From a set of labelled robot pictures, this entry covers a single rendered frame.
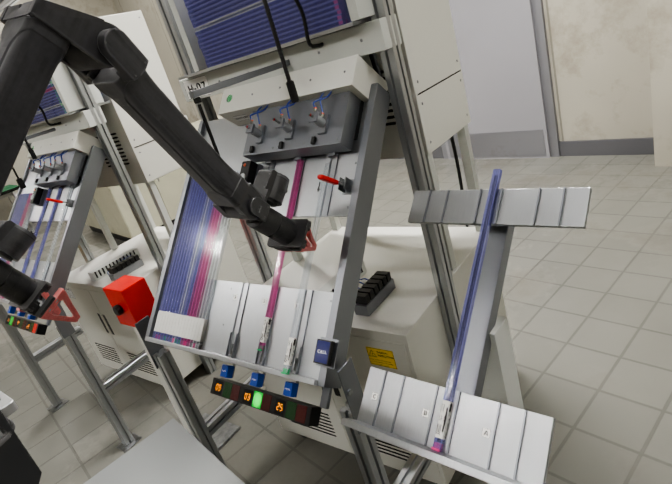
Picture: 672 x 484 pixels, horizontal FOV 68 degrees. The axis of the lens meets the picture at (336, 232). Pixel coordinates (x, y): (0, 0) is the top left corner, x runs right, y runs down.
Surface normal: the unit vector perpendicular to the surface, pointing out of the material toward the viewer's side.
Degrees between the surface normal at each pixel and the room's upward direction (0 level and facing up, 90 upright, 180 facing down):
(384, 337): 90
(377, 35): 90
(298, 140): 48
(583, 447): 0
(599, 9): 90
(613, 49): 90
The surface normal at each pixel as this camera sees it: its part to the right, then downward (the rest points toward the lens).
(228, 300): -0.60, -0.27
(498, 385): -0.62, 0.45
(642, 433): -0.28, -0.89
